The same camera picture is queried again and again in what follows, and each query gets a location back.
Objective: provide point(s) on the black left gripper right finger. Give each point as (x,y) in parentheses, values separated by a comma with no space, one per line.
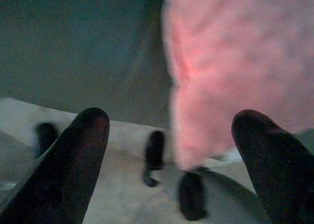
(282,175)

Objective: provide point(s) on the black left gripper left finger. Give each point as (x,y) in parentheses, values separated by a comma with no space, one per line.
(63,175)

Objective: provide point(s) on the pink dotted pillow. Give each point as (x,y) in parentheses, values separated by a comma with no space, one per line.
(235,62)

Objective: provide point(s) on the dark green leather sofa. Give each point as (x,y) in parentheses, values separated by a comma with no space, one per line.
(73,50)

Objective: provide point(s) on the white cloth with black marks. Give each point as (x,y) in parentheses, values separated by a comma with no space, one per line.
(127,165)

